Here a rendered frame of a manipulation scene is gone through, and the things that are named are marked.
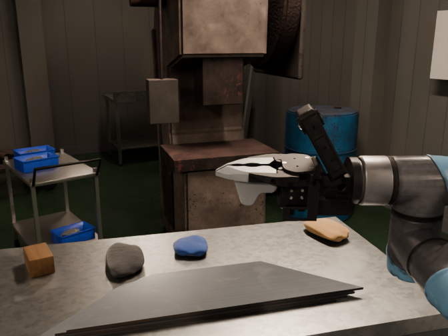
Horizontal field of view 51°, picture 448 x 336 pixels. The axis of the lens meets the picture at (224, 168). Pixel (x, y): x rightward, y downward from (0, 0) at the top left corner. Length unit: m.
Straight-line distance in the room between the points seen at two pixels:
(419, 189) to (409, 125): 3.98
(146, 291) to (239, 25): 2.37
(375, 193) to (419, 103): 3.92
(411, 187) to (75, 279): 0.87
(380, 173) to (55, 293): 0.84
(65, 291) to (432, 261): 0.86
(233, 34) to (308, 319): 2.41
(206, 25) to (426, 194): 2.57
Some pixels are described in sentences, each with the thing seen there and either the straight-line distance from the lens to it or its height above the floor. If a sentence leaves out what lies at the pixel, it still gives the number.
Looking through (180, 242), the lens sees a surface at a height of 1.08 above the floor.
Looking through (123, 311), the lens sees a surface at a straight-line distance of 1.08.
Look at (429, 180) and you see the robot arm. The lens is 0.73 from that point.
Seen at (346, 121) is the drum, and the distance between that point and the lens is 4.23.
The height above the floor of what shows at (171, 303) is 1.07.
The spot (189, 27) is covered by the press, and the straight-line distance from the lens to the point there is 3.14.
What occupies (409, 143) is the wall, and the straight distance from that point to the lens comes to 4.73.
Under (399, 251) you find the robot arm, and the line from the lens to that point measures 0.75.
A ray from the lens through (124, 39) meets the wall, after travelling 7.23.
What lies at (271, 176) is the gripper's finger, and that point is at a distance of 0.66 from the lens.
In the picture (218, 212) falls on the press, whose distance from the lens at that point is 3.36.
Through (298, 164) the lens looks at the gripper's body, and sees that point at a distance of 0.70.
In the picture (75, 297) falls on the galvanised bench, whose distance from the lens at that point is 1.21.
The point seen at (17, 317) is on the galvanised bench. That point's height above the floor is 1.05.
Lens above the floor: 1.64
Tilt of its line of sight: 15 degrees down
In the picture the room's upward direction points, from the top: straight up
